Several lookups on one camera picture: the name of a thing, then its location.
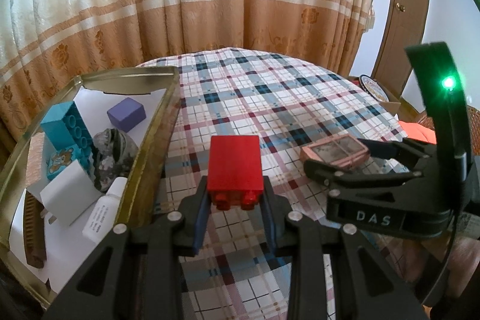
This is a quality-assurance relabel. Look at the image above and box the beige orange patterned curtain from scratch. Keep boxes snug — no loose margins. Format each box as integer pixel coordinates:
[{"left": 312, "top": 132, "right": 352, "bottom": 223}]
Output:
[{"left": 1, "top": 0, "right": 373, "bottom": 137}]

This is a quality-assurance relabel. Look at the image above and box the brown wooden comb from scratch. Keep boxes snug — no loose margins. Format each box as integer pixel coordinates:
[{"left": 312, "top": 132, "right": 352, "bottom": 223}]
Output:
[{"left": 23, "top": 192, "right": 47, "bottom": 269}]

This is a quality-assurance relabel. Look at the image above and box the round cookie tin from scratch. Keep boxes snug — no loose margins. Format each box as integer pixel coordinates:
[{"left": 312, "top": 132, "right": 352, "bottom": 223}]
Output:
[{"left": 359, "top": 75, "right": 390, "bottom": 102}]

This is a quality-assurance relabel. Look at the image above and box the orange red cushion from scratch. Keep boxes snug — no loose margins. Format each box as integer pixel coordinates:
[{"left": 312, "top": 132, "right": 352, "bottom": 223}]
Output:
[{"left": 399, "top": 121, "right": 437, "bottom": 145}]

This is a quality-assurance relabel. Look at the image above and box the small white bottle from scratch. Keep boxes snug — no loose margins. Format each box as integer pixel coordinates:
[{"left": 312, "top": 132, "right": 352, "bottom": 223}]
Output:
[{"left": 82, "top": 177, "right": 128, "bottom": 244}]

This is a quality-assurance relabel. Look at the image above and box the red toy building block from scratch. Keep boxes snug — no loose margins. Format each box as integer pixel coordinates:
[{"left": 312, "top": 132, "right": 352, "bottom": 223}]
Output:
[{"left": 207, "top": 135, "right": 264, "bottom": 211}]

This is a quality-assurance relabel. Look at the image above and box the brown wooden door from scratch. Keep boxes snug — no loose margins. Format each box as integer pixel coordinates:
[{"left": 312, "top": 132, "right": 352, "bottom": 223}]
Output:
[{"left": 373, "top": 0, "right": 429, "bottom": 97}]

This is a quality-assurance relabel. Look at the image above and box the gold metal tin tray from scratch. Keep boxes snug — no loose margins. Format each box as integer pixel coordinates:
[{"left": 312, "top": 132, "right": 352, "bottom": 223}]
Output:
[{"left": 1, "top": 67, "right": 180, "bottom": 307}]

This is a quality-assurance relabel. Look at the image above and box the pink deer picture box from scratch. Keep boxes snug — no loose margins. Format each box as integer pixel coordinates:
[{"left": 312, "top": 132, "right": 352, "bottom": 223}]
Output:
[{"left": 299, "top": 134, "right": 370, "bottom": 169}]

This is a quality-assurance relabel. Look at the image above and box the plaid tablecloth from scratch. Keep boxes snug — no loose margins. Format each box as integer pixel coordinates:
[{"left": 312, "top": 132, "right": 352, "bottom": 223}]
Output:
[{"left": 151, "top": 48, "right": 404, "bottom": 319}]

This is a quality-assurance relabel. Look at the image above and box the pink textured block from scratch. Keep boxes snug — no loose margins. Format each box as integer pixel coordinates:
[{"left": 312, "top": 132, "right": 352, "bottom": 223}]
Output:
[{"left": 25, "top": 132, "right": 46, "bottom": 199}]

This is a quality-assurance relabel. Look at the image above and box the grey patterned pouch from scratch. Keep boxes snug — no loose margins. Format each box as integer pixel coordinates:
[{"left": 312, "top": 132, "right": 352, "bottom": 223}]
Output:
[{"left": 92, "top": 128, "right": 138, "bottom": 193}]

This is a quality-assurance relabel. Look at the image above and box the purple cube block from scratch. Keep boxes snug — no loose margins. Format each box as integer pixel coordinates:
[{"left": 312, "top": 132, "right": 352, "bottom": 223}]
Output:
[{"left": 106, "top": 97, "right": 146, "bottom": 132}]

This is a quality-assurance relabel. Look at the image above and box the teal toy building block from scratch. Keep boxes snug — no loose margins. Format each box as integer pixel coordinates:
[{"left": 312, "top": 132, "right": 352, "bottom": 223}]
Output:
[{"left": 41, "top": 101, "right": 93, "bottom": 180}]

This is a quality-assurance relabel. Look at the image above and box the white box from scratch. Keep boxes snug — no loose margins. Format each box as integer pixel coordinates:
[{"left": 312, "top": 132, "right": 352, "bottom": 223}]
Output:
[{"left": 40, "top": 161, "right": 102, "bottom": 226}]

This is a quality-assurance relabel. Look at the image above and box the cardboard box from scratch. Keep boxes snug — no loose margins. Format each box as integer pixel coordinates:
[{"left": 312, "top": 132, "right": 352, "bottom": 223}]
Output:
[{"left": 347, "top": 76, "right": 400, "bottom": 116}]

